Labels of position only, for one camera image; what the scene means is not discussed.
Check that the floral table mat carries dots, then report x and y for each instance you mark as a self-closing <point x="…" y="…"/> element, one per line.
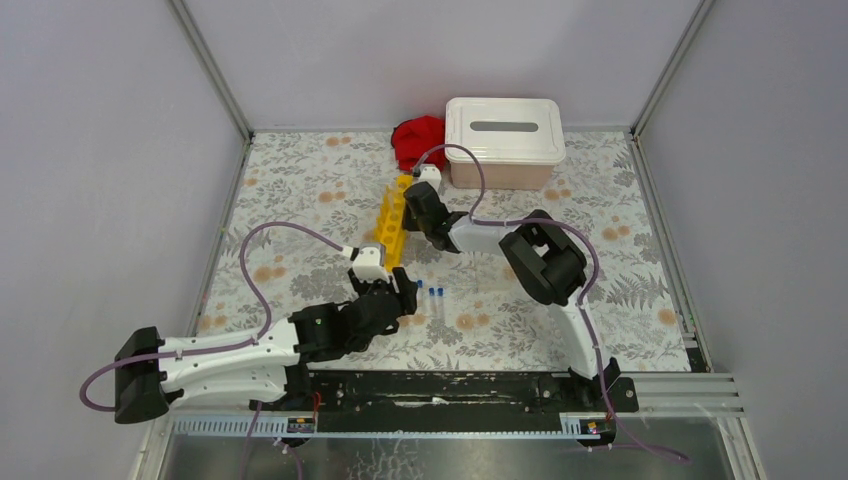
<point x="303" y="193"/>

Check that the yellow test tube rack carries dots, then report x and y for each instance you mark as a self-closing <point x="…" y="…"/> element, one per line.
<point x="389" y="230"/>

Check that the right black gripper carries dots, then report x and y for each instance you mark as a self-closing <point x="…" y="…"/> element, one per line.
<point x="408" y="225"/>

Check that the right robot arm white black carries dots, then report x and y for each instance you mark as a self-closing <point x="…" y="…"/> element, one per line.
<point x="553" y="262"/>

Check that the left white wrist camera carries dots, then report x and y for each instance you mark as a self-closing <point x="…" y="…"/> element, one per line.
<point x="367" y="262"/>

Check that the red cloth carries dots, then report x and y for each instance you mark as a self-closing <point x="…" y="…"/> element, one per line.
<point x="414" y="137"/>

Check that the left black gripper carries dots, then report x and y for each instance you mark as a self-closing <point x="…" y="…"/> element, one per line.
<point x="395" y="294"/>

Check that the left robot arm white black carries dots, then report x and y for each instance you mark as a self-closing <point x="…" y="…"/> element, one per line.
<point x="155" y="374"/>

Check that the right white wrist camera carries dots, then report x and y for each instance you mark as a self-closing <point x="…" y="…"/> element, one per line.
<point x="429" y="174"/>

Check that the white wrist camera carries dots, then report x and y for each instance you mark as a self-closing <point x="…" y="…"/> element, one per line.
<point x="429" y="174"/>
<point x="367" y="262"/>

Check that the clear tube blue cap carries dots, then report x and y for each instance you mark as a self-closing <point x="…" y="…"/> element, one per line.
<point x="421" y="308"/>
<point x="432" y="303"/>
<point x="440" y="298"/>

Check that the white plastic box lid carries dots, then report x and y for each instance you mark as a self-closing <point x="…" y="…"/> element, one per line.
<point x="506" y="130"/>

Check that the white slotted cable duct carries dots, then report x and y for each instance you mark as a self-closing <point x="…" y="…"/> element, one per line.
<point x="295" y="427"/>

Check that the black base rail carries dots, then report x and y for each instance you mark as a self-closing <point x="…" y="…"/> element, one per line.
<point x="396" y="398"/>

